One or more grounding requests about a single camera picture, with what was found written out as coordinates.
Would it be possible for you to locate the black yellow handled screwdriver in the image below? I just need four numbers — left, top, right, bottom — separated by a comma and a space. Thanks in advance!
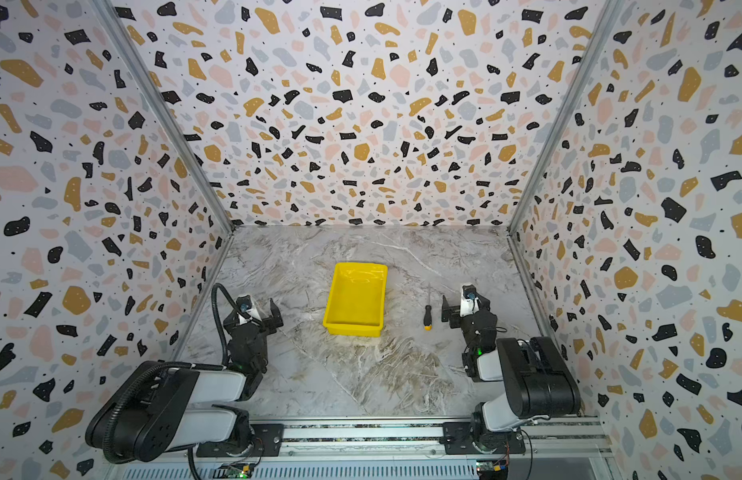
423, 286, 433, 331

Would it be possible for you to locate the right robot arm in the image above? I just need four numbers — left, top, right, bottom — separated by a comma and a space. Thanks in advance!
441, 284, 582, 454

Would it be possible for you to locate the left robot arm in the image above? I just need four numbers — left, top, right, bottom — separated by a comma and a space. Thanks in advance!
85, 296, 284, 464

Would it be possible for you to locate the yellow plastic bin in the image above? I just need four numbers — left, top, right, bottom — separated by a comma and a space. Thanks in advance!
323, 262, 389, 337

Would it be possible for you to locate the black corrugated cable conduit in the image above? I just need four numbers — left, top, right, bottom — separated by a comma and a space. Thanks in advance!
211, 282, 252, 366

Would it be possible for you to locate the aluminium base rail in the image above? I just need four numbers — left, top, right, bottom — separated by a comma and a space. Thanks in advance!
107, 416, 621, 479

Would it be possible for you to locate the right corner aluminium post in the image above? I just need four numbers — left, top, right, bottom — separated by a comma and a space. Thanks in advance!
507, 0, 625, 236

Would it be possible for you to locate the corner aluminium post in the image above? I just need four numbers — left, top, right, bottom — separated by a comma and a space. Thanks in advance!
88, 0, 235, 236
507, 0, 625, 236

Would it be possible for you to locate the left corner aluminium post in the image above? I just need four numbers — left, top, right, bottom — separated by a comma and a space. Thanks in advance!
88, 0, 235, 236

